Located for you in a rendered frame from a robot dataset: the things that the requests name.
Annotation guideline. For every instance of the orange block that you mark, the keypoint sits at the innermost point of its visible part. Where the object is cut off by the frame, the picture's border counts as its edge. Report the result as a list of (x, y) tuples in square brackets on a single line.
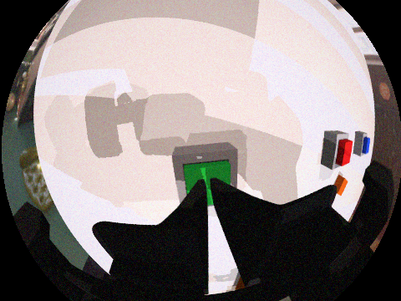
[(341, 183)]

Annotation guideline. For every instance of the blue button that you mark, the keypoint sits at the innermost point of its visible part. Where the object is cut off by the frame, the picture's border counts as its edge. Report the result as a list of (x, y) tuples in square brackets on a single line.
[(361, 143)]

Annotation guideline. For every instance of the red button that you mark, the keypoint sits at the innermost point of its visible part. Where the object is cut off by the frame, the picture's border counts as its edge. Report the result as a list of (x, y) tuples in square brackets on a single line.
[(337, 149)]

